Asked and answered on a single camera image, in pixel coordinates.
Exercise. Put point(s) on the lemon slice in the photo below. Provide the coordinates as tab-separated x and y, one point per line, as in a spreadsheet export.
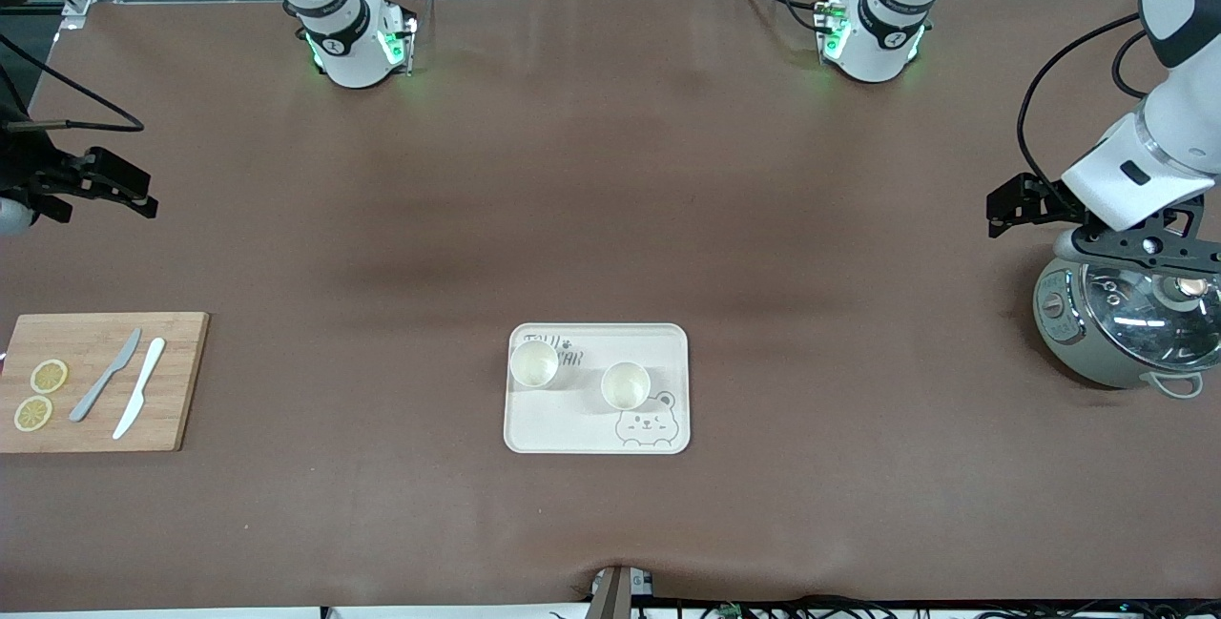
32	414
50	376

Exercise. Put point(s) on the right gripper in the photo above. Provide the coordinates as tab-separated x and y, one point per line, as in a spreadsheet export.
38	173

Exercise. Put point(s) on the glass pot lid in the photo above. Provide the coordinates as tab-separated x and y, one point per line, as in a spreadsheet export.
1135	323

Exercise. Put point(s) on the cream bear print tray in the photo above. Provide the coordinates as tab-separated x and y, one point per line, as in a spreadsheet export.
572	428

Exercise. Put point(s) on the black left camera mount bracket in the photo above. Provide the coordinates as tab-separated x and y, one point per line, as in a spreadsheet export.
1121	242

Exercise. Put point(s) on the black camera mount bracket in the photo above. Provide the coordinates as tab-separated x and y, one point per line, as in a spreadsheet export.
54	207
1121	242

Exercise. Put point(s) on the grey plastic knife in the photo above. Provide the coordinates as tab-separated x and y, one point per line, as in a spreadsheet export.
107	376

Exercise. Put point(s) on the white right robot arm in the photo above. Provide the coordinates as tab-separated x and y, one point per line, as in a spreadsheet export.
343	47

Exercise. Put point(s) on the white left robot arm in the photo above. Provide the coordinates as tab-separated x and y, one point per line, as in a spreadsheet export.
878	37

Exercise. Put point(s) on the brown table cover mat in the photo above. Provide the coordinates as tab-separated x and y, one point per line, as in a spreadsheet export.
572	171

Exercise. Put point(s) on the bamboo cutting board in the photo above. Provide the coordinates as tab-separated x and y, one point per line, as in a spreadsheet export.
172	381

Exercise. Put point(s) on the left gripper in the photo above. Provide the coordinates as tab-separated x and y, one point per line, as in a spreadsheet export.
1043	204

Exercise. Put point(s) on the gray electric cooking pot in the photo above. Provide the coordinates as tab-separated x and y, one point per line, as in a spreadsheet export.
1078	352

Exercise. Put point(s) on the black right camera mount bracket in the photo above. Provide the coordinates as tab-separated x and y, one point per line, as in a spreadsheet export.
54	207

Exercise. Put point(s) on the white plastic knife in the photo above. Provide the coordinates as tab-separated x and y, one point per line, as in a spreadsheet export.
141	385

